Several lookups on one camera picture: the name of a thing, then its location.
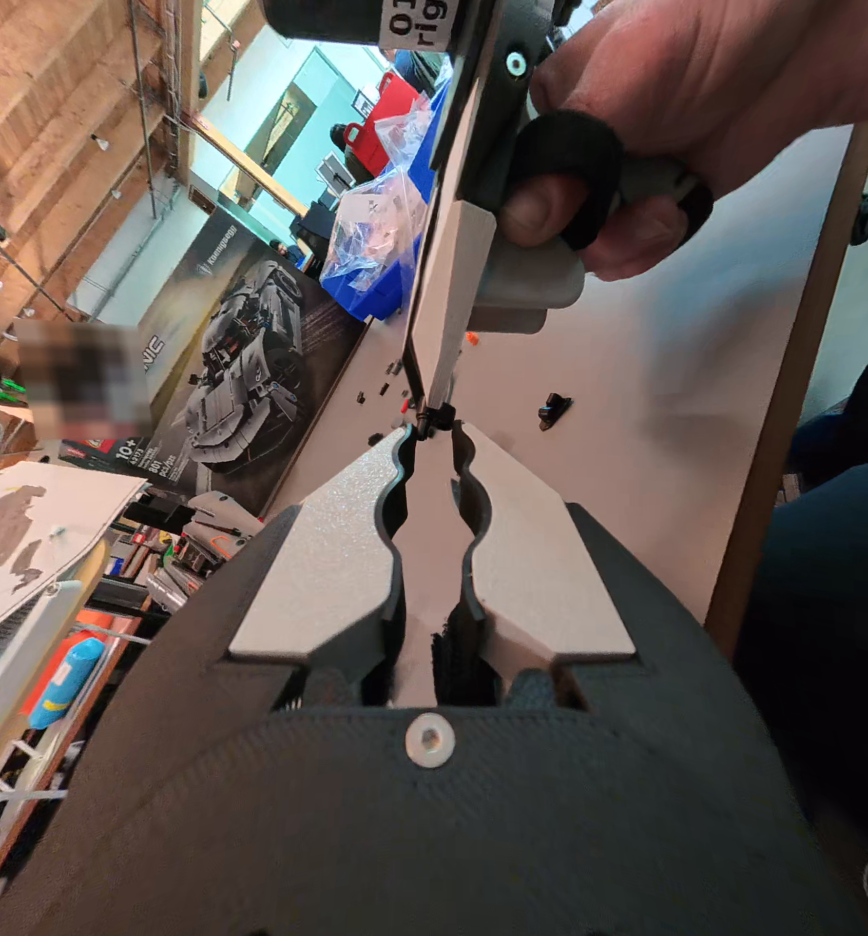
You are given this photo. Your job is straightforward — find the cluttered storage shelf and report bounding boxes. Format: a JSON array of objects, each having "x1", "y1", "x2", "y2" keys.
[{"x1": 76, "y1": 505, "x2": 208, "y2": 623}]

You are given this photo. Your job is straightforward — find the lego car set box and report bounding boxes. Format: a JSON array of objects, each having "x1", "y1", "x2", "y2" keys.
[{"x1": 59, "y1": 211, "x2": 371, "y2": 516}]

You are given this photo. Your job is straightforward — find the red plastic case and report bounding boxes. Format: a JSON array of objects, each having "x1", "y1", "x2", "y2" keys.
[{"x1": 342, "y1": 69, "x2": 424, "y2": 176}]

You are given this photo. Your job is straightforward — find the clear plastic bag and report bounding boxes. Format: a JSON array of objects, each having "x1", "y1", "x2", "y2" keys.
[
  {"x1": 374, "y1": 94, "x2": 435, "y2": 158},
  {"x1": 320, "y1": 167, "x2": 431, "y2": 285}
]

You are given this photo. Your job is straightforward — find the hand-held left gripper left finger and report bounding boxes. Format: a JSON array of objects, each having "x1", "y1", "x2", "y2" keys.
[{"x1": 228, "y1": 423, "x2": 416, "y2": 668}]

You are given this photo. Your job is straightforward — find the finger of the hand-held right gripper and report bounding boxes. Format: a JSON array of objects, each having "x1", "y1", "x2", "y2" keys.
[{"x1": 403, "y1": 44, "x2": 504, "y2": 421}]

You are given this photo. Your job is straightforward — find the blue cylindrical container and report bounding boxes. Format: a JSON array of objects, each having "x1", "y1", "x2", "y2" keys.
[{"x1": 28, "y1": 636, "x2": 106, "y2": 731}]

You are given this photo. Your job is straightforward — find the person's leg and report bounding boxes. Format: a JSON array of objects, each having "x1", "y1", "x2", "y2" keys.
[{"x1": 733, "y1": 351, "x2": 868, "y2": 936}]

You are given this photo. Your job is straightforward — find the blue plastic bin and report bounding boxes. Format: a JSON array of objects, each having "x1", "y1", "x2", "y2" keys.
[{"x1": 320, "y1": 80, "x2": 451, "y2": 324}]

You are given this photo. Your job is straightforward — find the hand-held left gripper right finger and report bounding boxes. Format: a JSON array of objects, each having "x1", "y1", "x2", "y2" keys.
[{"x1": 450, "y1": 420, "x2": 638, "y2": 697}]

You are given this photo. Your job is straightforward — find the person's right hand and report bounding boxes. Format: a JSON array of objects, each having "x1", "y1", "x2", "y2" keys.
[{"x1": 500, "y1": 0, "x2": 868, "y2": 284}]

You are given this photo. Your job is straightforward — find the small black lego connector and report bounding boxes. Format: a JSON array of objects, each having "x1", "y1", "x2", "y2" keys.
[{"x1": 414, "y1": 402, "x2": 458, "y2": 441}]

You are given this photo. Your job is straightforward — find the scattered small lego pieces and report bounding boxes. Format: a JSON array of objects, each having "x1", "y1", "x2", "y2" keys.
[{"x1": 355, "y1": 331, "x2": 482, "y2": 447}]

